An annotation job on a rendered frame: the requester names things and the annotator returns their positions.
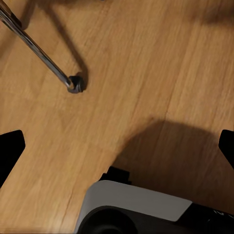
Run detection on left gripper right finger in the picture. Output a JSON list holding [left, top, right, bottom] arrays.
[[218, 130, 234, 169]]

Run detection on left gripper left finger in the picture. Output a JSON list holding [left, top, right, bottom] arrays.
[[0, 130, 25, 188]]

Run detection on swivel chair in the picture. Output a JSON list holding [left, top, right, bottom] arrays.
[[0, 0, 84, 94]]

